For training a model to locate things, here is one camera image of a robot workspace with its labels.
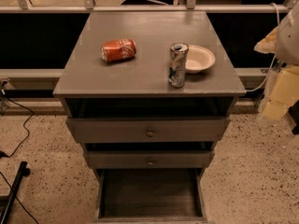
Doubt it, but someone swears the grey wooden drawer cabinet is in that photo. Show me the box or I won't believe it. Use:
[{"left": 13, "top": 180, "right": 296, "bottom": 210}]
[{"left": 52, "top": 10, "right": 247, "bottom": 224}]

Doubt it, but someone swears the orange soda can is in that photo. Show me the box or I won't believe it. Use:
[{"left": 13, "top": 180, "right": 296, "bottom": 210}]
[{"left": 101, "top": 38, "right": 136, "bottom": 63}]

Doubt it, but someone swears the white paper bowl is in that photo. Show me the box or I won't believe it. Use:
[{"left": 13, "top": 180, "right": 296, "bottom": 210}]
[{"left": 186, "top": 45, "right": 216, "bottom": 74}]

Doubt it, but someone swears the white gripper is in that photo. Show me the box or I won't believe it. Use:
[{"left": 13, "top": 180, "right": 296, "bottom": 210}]
[{"left": 254, "top": 28, "right": 299, "bottom": 121}]

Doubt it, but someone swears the silver redbull can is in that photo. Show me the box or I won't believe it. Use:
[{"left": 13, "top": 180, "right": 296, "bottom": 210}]
[{"left": 168, "top": 43, "right": 189, "bottom": 88}]

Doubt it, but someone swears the black floor cable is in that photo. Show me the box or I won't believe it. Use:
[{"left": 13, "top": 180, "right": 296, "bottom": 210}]
[{"left": 0, "top": 91, "right": 36, "bottom": 159}]

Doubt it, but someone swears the black stand leg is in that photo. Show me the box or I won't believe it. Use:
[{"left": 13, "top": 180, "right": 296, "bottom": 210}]
[{"left": 0, "top": 161, "right": 30, "bottom": 224}]

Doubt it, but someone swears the grey metal railing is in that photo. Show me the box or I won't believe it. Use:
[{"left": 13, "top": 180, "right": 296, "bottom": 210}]
[{"left": 1, "top": 0, "right": 298, "bottom": 82}]

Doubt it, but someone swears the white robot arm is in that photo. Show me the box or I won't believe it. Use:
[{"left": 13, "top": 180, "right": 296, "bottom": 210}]
[{"left": 254, "top": 2, "right": 299, "bottom": 121}]

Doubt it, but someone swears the grey top drawer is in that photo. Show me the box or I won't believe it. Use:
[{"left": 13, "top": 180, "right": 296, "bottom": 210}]
[{"left": 66, "top": 117, "right": 230, "bottom": 143}]

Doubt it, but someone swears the grey open bottom drawer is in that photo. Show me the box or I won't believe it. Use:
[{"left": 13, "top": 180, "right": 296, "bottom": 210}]
[{"left": 95, "top": 169, "right": 207, "bottom": 224}]

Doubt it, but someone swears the grey middle drawer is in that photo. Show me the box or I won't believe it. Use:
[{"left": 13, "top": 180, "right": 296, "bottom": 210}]
[{"left": 83, "top": 150, "right": 215, "bottom": 169}]

